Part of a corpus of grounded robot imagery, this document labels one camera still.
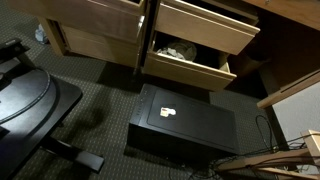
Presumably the black cable bundle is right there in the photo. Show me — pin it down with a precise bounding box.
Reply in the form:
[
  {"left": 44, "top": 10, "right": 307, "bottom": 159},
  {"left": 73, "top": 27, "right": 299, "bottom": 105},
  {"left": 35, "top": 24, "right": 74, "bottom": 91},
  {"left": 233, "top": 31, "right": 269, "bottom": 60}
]
[{"left": 166, "top": 133, "right": 320, "bottom": 180}]

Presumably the black looped cable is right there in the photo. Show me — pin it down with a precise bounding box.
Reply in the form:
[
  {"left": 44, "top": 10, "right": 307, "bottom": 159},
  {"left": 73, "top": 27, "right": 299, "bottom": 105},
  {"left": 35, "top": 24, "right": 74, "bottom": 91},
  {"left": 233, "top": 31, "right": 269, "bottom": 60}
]
[{"left": 254, "top": 114, "right": 278, "bottom": 152}]

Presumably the plain closed wood drawer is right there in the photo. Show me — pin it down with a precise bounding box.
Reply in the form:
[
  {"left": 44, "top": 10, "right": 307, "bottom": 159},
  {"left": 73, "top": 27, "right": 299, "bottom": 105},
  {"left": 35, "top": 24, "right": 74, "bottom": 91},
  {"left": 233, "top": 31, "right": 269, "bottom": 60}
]
[{"left": 60, "top": 24, "right": 142, "bottom": 70}]

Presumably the white crumpled plastic bag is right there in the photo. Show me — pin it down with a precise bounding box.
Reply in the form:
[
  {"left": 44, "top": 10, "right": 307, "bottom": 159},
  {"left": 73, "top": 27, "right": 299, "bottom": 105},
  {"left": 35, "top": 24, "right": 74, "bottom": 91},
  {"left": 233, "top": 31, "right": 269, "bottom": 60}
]
[{"left": 34, "top": 24, "right": 50, "bottom": 45}]

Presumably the white orange sticker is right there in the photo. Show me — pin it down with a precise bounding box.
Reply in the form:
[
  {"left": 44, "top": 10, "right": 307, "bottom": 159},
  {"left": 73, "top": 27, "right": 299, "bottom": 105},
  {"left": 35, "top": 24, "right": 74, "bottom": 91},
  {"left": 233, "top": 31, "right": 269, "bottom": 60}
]
[{"left": 159, "top": 106, "right": 177, "bottom": 118}]

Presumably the black round disc plate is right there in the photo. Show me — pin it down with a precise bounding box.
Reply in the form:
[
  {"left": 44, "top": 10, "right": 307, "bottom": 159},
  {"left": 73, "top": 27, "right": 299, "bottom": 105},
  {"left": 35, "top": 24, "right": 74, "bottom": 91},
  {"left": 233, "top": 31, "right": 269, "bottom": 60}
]
[{"left": 0, "top": 68, "right": 58, "bottom": 126}]

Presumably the black computer tower case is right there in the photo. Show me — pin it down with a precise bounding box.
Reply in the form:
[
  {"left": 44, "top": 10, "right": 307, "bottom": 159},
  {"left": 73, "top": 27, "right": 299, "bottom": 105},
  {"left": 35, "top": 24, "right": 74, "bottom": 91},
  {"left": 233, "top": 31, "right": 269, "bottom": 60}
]
[{"left": 127, "top": 83, "right": 242, "bottom": 158}]

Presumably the wooden easel stand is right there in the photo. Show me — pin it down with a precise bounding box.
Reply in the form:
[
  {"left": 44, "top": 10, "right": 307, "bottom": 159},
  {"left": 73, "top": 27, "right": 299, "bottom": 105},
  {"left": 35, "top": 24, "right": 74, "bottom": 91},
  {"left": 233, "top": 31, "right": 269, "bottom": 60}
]
[{"left": 215, "top": 129, "right": 320, "bottom": 180}]

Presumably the grey crumpled cloth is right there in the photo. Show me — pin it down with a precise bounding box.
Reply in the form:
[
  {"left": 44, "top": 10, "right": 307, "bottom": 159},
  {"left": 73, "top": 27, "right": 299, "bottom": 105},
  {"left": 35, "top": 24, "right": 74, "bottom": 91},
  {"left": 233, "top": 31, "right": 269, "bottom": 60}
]
[{"left": 155, "top": 39, "right": 198, "bottom": 63}]

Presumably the wood drawer holding black garment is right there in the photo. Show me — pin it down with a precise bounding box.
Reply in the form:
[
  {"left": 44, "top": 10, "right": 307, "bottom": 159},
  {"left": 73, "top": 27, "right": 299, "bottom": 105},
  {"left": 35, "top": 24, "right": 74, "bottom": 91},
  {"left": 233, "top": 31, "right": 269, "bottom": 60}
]
[{"left": 6, "top": 0, "right": 148, "bottom": 45}]

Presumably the wood drawer holding colourful clothes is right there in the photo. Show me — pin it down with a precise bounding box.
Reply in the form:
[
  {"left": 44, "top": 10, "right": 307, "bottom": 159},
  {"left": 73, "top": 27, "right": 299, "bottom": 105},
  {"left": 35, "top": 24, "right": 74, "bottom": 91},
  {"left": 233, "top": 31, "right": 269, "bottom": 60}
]
[{"left": 154, "top": 0, "right": 261, "bottom": 56}]

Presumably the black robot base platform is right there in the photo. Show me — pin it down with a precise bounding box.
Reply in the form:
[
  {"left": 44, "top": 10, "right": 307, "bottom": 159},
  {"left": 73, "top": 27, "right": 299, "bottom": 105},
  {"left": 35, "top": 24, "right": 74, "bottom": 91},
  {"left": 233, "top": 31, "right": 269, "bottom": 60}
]
[{"left": 0, "top": 68, "right": 84, "bottom": 180}]

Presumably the wooden desk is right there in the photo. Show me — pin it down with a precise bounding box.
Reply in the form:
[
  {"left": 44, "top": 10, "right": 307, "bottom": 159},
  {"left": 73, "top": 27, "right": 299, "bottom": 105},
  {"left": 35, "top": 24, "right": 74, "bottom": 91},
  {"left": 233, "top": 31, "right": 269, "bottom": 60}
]
[{"left": 242, "top": 0, "right": 320, "bottom": 110}]

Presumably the black equipment bracket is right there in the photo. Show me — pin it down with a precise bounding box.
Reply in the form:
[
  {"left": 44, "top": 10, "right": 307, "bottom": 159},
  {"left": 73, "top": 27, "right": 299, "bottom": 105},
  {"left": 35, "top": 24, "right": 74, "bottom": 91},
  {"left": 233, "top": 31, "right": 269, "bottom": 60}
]
[{"left": 0, "top": 37, "right": 32, "bottom": 65}]

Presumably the black platform foot bar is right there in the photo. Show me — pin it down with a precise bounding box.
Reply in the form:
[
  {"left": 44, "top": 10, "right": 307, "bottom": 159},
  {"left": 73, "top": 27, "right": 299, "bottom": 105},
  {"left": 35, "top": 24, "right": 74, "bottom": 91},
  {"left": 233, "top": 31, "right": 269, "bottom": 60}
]
[{"left": 41, "top": 135, "right": 106, "bottom": 174}]

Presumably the wood drawer holding grey cloth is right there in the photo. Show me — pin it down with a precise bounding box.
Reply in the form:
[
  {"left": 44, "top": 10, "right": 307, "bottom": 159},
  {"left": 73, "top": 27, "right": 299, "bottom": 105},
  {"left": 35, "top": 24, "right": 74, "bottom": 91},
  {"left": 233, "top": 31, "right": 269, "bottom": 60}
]
[{"left": 141, "top": 31, "right": 238, "bottom": 92}]

